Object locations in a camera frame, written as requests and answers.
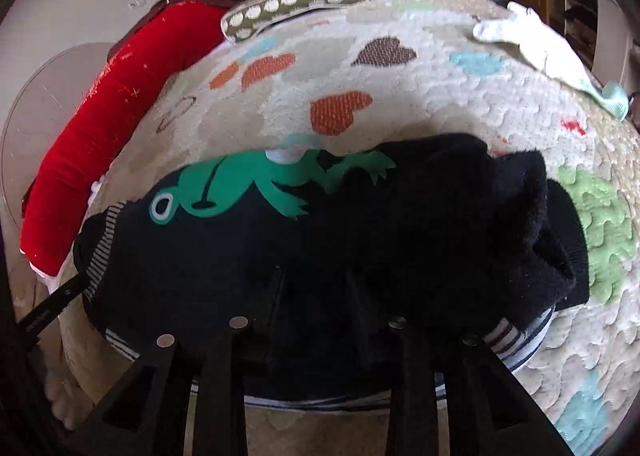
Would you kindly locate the red cloth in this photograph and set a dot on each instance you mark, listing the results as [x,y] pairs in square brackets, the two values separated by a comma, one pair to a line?
[100,126]

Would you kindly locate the light teal cloth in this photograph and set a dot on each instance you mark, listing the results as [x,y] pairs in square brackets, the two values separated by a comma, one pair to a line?
[614,97]

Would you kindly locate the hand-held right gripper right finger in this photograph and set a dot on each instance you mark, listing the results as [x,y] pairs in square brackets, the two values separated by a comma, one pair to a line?
[367,303]

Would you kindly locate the black fleece garment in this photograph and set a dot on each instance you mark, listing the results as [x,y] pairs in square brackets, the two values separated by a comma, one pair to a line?
[450,226]

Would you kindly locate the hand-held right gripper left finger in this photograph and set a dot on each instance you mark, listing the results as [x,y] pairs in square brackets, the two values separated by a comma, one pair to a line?
[267,303]

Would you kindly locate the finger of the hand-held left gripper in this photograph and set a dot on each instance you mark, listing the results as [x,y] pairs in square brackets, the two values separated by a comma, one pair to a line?
[52,306]

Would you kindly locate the navy frog print pants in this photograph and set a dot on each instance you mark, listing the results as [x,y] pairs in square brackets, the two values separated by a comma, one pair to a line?
[200,256]

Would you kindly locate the heart patterned cream blanket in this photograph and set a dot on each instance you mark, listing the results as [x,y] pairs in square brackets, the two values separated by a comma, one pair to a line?
[425,101]

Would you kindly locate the white garment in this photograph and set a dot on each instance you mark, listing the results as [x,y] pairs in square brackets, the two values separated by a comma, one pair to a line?
[540,46]

